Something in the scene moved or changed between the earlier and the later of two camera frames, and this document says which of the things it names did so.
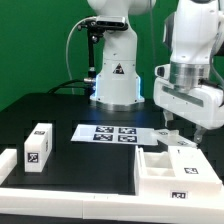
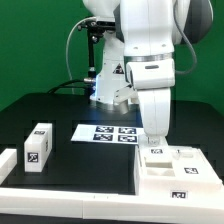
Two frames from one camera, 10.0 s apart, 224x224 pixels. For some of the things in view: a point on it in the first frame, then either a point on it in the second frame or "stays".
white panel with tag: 173,138 → 157,154
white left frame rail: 8,161 stays
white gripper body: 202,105 → 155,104
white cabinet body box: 166,172 stays
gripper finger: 168,116 → 153,141
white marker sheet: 114,134 stays
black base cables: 74,84 stays
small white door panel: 189,164 stays
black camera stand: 94,29 stays
